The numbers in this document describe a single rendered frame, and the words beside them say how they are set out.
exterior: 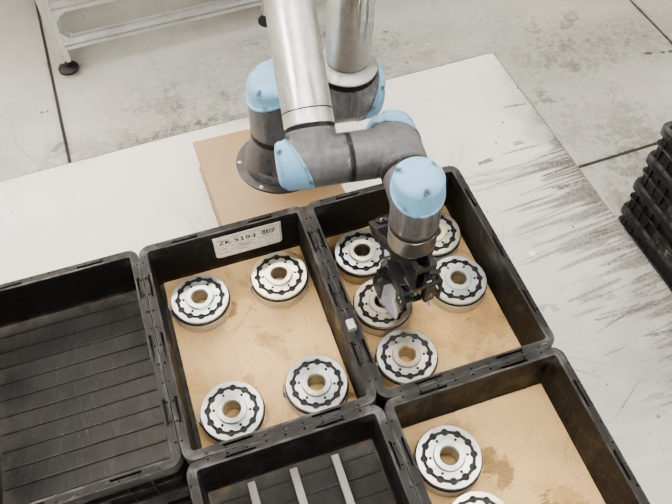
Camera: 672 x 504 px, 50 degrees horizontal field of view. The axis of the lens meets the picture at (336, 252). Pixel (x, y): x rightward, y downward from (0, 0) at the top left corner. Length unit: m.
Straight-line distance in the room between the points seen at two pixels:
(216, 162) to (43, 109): 1.54
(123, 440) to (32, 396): 0.18
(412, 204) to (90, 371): 0.64
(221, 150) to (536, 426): 0.86
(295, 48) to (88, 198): 0.79
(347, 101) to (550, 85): 1.69
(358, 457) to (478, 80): 1.06
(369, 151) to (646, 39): 2.39
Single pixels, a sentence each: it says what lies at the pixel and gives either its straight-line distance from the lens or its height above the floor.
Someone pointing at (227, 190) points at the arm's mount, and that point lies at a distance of 1.52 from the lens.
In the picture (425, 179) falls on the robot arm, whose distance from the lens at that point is 0.99.
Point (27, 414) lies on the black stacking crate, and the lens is 1.32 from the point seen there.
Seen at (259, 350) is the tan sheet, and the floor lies 0.83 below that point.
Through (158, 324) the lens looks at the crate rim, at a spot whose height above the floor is 0.93.
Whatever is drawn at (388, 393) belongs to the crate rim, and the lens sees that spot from 1.12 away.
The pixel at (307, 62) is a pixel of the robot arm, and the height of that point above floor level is 1.26.
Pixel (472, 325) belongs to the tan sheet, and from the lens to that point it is 1.31.
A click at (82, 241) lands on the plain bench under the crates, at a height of 0.70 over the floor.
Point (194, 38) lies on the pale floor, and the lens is 3.18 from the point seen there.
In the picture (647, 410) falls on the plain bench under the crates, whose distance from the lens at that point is 1.47.
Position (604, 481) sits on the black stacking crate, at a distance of 1.21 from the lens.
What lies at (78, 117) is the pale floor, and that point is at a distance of 2.96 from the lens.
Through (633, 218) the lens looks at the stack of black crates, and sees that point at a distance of 2.28.
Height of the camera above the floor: 1.95
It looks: 55 degrees down
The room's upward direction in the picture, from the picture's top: 1 degrees counter-clockwise
